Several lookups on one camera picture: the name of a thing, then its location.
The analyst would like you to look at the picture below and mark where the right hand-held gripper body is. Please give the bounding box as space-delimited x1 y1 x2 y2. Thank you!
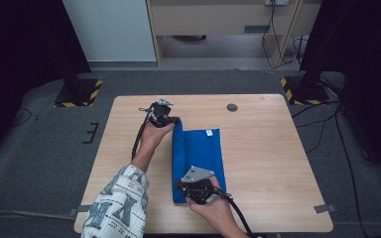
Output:
180 166 220 204

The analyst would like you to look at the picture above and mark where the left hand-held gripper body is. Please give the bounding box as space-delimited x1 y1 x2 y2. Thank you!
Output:
147 98 175 129

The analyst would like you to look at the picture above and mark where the blue towel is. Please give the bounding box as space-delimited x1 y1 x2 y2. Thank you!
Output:
171 120 227 205

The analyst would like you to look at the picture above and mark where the person's left hand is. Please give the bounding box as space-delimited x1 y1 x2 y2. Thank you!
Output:
138 121 176 160

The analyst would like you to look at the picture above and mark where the person's right hand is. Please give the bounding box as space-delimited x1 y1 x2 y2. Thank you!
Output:
186 177 236 232

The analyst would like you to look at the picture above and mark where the black stand with striped base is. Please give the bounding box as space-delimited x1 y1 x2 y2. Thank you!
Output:
280 0 351 106
53 0 103 108

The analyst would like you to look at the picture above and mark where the white panel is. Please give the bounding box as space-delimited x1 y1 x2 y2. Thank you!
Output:
62 0 157 62

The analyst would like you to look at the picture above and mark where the light wooden desk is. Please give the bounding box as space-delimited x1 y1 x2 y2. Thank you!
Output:
145 0 321 68

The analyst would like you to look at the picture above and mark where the white power strip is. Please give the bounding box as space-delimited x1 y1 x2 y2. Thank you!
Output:
264 0 290 7

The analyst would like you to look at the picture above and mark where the dark curtain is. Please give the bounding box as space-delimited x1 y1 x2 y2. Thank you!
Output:
0 0 92 167
299 0 381 181

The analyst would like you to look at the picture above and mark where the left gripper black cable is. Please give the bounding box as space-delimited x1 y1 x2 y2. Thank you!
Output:
131 106 154 162

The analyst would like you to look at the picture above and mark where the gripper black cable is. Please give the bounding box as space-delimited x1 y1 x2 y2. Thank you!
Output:
212 186 256 238
131 106 154 162

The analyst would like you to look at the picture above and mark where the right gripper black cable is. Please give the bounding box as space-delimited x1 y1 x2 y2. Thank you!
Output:
212 186 256 238

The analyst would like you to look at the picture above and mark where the thin black floor cable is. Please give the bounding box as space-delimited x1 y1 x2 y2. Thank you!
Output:
13 108 34 127

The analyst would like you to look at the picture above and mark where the black hanging power cable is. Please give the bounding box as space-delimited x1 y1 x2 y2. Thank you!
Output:
261 0 304 70

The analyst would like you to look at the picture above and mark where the long black floor cable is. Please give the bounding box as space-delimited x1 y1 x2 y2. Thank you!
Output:
333 105 370 238

